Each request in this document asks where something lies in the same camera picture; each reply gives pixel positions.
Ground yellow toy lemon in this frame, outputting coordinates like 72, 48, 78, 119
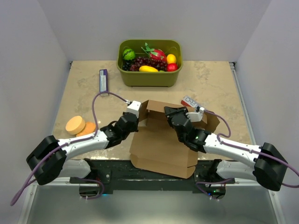
166, 54, 177, 64

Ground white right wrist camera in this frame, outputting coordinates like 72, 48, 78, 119
186, 106, 205, 122

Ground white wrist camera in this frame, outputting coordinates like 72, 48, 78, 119
186, 106, 205, 122
126, 100, 142, 118

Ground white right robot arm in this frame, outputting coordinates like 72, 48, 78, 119
164, 106, 287, 191

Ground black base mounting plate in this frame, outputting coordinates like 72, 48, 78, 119
70, 159, 226, 198

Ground red toy apple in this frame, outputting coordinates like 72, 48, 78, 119
166, 63, 178, 72

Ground dark blue toy grapes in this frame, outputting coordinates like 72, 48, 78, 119
122, 61, 132, 71

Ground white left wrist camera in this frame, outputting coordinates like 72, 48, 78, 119
126, 100, 142, 118

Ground red white snack packet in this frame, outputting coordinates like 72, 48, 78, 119
180, 95, 201, 108

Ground olive green plastic bin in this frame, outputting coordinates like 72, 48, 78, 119
117, 39, 183, 87

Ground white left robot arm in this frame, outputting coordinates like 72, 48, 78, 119
26, 112, 139, 185

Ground orange round sponge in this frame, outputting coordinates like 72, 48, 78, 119
65, 116, 85, 135

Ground orange flat sponge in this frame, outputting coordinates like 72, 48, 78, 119
76, 122, 96, 137

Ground purple toy grape bunch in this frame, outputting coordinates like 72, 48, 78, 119
129, 57, 167, 71

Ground purple toothpaste box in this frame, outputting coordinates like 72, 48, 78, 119
99, 69, 109, 97

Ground pink toy dragon fruit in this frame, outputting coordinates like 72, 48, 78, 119
141, 43, 167, 62

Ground green toy watermelon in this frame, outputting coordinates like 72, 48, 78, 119
122, 49, 135, 61

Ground yellow toy mango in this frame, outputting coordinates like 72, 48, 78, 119
139, 65, 158, 72

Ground brown cardboard box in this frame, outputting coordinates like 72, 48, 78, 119
130, 100, 220, 179

